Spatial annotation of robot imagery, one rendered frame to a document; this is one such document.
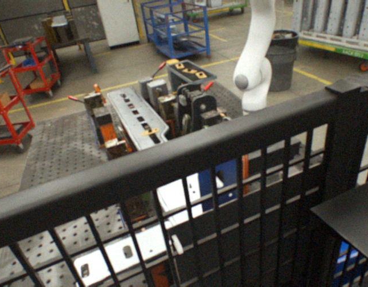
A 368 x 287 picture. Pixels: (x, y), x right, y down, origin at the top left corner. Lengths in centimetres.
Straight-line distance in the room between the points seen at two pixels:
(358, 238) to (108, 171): 23
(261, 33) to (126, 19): 685
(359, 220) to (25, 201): 29
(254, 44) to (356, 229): 110
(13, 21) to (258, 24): 801
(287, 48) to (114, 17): 504
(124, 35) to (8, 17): 286
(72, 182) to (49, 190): 1
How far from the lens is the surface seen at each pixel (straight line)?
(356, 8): 545
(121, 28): 804
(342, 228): 32
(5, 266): 149
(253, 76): 134
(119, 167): 20
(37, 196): 21
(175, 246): 29
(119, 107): 173
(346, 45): 517
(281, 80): 417
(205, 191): 67
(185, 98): 129
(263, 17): 130
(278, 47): 398
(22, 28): 894
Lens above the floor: 166
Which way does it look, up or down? 32 degrees down
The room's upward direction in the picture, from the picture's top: 9 degrees counter-clockwise
